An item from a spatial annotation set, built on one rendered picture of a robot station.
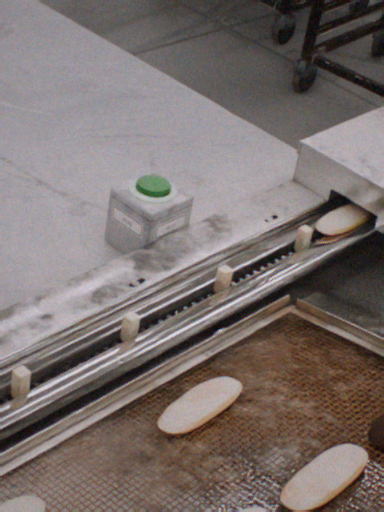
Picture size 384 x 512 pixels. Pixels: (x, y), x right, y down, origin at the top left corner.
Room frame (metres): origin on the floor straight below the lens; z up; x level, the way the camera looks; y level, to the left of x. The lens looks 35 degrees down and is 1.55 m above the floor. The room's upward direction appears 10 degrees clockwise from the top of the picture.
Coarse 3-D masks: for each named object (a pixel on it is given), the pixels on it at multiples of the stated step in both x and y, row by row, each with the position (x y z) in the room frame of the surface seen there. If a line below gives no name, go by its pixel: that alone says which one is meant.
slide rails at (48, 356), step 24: (312, 216) 1.15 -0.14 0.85; (264, 240) 1.07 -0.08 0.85; (288, 240) 1.08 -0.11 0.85; (216, 264) 1.01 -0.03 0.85; (240, 264) 1.02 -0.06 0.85; (288, 264) 1.03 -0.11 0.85; (168, 288) 0.95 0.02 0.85; (192, 288) 0.95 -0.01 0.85; (240, 288) 0.97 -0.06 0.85; (120, 312) 0.89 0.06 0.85; (144, 312) 0.90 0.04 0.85; (192, 312) 0.91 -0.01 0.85; (72, 336) 0.84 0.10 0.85; (96, 336) 0.85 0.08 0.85; (144, 336) 0.86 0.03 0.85; (24, 360) 0.79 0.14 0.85; (48, 360) 0.80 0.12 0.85; (96, 360) 0.81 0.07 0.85; (0, 384) 0.75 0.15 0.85; (48, 384) 0.76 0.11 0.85; (0, 408) 0.72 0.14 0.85
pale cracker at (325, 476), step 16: (336, 448) 0.66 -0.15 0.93; (352, 448) 0.67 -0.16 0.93; (320, 464) 0.64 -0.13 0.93; (336, 464) 0.64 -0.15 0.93; (352, 464) 0.64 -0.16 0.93; (304, 480) 0.62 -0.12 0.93; (320, 480) 0.62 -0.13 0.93; (336, 480) 0.62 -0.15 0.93; (352, 480) 0.63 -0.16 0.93; (288, 496) 0.60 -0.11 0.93; (304, 496) 0.60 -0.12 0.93; (320, 496) 0.60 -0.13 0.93
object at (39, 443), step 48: (240, 336) 0.83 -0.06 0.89; (144, 384) 0.74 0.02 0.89; (288, 384) 0.76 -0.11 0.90; (336, 384) 0.77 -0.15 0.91; (48, 432) 0.66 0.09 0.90; (144, 432) 0.68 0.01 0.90; (192, 432) 0.68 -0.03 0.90; (240, 432) 0.69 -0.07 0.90; (0, 480) 0.60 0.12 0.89; (96, 480) 0.61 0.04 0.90; (288, 480) 0.63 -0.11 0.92
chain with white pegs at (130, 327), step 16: (304, 240) 1.08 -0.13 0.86; (224, 272) 0.97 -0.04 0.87; (256, 272) 1.02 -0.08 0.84; (224, 288) 0.97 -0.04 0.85; (192, 304) 0.94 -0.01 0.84; (128, 320) 0.86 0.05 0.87; (160, 320) 0.90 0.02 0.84; (128, 336) 0.86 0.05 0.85; (96, 352) 0.83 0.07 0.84; (16, 368) 0.76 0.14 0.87; (64, 368) 0.80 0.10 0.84; (16, 384) 0.75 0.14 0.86; (32, 384) 0.77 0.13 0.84; (0, 400) 0.74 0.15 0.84
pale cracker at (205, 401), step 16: (208, 384) 0.74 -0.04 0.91; (224, 384) 0.74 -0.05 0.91; (240, 384) 0.75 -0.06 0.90; (176, 400) 0.71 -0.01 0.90; (192, 400) 0.71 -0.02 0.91; (208, 400) 0.72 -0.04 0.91; (224, 400) 0.72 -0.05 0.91; (176, 416) 0.69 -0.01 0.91; (192, 416) 0.69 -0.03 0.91; (208, 416) 0.70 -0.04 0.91; (176, 432) 0.68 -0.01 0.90
